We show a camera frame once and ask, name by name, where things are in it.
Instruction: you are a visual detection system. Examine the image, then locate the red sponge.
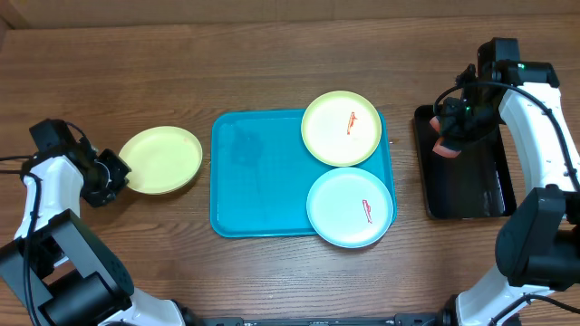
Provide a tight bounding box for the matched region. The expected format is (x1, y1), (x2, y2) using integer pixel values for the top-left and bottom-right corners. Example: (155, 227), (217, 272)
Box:
(430, 116), (461, 158)

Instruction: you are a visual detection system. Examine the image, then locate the yellow plate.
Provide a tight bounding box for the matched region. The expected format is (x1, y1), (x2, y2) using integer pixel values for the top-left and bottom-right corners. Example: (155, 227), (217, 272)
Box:
(301, 91), (382, 167)
(119, 126), (203, 195)

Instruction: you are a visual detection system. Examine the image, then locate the light blue plate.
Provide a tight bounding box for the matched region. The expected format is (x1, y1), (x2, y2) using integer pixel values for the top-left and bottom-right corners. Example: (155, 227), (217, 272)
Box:
(306, 168), (395, 249)

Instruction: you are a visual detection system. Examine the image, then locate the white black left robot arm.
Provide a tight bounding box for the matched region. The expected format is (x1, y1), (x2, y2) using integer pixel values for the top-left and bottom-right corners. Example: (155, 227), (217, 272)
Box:
(1, 120), (198, 326)

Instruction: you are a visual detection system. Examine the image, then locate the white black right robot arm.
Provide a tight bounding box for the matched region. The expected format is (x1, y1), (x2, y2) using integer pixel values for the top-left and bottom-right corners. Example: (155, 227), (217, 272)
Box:
(430, 37), (579, 325)

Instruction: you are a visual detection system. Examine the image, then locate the black tray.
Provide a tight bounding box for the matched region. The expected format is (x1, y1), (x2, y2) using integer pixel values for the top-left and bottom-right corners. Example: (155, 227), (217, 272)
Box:
(412, 105), (517, 220)

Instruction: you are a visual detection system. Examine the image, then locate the teal plastic tray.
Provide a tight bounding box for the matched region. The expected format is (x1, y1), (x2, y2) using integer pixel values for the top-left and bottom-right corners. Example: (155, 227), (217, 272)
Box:
(208, 108), (399, 239)

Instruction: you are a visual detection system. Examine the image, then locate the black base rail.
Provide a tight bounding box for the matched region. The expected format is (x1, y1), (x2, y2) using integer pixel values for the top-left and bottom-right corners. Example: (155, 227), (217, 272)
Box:
(202, 312), (439, 326)

